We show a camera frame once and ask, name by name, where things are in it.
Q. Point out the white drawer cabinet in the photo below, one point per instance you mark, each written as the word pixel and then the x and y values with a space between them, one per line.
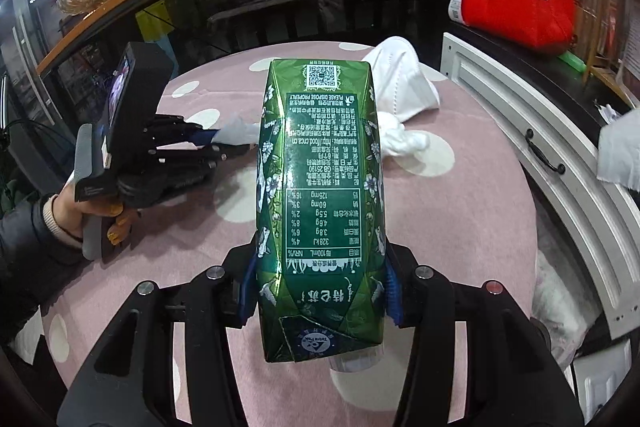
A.
pixel 500 92

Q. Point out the white plastic bag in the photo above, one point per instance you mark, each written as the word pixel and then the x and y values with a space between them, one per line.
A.
pixel 560 307

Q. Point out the wooden shelf rack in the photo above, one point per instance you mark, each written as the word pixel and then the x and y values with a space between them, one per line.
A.
pixel 597 57

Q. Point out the white tissue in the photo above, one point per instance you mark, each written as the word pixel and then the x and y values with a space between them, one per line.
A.
pixel 235 129
pixel 405 139

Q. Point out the white face mask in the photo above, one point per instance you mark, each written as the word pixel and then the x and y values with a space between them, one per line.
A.
pixel 400 72

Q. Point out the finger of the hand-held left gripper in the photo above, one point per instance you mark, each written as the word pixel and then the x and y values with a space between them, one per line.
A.
pixel 200 137
pixel 210 156

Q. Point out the white low drawer unit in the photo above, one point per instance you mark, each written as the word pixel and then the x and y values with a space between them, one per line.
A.
pixel 610 387

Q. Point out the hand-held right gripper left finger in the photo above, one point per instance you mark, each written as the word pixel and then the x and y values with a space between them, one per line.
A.
pixel 247 289

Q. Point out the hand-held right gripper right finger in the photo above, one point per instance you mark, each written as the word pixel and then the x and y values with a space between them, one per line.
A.
pixel 392 294

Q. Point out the person's left forearm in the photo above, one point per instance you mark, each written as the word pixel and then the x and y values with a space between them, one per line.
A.
pixel 25 252

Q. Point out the white paper towel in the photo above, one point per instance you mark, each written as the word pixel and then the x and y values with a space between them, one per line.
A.
pixel 620 152

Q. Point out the person's left hand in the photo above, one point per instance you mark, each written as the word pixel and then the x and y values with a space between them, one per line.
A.
pixel 100 219

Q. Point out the green milk carton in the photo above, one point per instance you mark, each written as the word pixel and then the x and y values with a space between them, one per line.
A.
pixel 320 187

